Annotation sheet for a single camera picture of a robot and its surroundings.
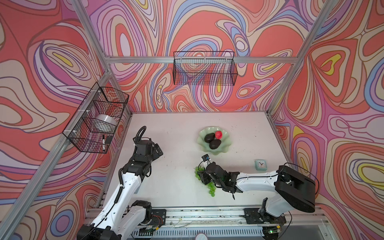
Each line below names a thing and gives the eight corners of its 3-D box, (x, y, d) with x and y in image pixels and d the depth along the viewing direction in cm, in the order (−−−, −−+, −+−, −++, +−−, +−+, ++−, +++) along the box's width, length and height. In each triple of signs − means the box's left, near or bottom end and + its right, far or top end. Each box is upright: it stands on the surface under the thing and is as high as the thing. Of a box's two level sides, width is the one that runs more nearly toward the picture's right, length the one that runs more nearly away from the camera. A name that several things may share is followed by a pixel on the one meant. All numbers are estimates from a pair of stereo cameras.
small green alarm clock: (256, 170, 91) (257, 168, 89) (253, 161, 95) (255, 159, 93) (266, 170, 91) (268, 168, 89) (263, 161, 95) (265, 159, 93)
